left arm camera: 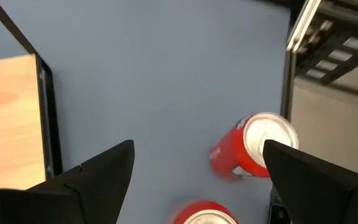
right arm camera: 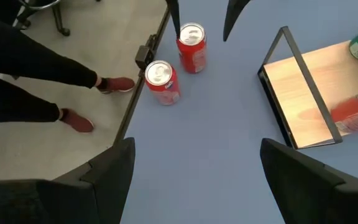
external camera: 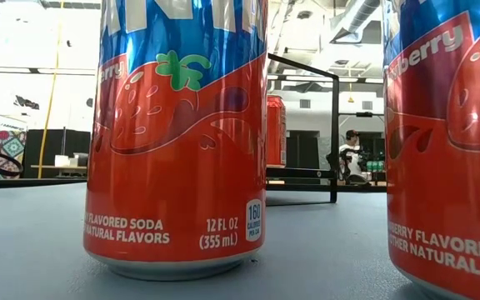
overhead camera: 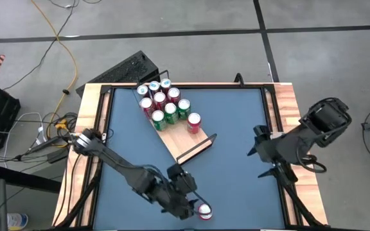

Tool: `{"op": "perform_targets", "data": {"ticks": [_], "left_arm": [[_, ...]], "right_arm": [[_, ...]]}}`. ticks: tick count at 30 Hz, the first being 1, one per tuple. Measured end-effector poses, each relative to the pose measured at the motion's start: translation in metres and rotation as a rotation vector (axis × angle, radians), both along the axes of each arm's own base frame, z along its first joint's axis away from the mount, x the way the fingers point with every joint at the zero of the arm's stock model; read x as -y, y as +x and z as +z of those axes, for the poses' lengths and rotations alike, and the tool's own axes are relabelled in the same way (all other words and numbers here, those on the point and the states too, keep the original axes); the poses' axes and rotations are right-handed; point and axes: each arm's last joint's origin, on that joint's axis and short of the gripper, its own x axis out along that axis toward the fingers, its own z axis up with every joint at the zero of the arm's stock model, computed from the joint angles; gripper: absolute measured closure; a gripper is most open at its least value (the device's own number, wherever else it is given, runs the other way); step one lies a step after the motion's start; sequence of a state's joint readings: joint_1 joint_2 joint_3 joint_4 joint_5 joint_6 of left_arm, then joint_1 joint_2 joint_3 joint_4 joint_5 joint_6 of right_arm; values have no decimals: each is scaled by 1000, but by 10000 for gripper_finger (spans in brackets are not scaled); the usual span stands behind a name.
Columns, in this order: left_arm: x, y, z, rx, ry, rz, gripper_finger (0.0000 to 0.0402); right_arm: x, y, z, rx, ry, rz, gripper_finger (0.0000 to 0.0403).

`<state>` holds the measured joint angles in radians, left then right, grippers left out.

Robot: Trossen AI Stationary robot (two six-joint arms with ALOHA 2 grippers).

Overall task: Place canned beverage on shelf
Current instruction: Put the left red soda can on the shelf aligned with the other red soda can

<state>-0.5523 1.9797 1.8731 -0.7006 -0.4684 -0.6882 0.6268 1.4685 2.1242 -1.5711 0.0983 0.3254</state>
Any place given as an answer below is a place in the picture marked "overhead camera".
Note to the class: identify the blue silver Red Bull can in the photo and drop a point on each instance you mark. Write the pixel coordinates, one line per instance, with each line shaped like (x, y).
(165, 83)
(142, 90)
(154, 85)

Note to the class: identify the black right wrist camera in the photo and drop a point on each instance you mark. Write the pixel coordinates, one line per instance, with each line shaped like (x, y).
(261, 131)

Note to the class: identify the red Fanta strawberry can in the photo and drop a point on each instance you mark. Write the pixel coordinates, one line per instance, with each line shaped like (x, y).
(194, 118)
(173, 93)
(160, 97)
(205, 210)
(146, 102)

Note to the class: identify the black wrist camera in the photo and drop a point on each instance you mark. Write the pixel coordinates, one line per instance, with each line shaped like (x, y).
(181, 176)
(261, 131)

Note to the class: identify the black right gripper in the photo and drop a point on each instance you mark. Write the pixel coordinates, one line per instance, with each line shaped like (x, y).
(276, 149)

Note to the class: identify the green Sprite can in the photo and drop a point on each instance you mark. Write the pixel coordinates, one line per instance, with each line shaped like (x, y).
(184, 104)
(171, 108)
(158, 115)

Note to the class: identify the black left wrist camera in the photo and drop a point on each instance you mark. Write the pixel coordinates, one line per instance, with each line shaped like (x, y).
(181, 176)

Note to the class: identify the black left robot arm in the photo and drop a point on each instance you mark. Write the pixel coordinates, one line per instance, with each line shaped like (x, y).
(124, 167)

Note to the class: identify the white labelled bottle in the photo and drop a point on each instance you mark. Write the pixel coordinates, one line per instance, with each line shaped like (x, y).
(16, 221)

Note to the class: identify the black floor bar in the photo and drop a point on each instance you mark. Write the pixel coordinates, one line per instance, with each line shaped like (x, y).
(27, 179)

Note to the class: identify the wooden shelf with black frame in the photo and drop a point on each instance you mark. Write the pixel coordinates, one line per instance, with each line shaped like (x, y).
(181, 141)

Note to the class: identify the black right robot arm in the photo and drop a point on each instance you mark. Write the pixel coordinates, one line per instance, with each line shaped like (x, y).
(323, 123)

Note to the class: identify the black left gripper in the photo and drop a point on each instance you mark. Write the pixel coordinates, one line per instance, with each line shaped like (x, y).
(180, 202)

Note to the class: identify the black plastic crate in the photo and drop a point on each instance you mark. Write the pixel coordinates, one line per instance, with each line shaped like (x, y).
(2, 115)

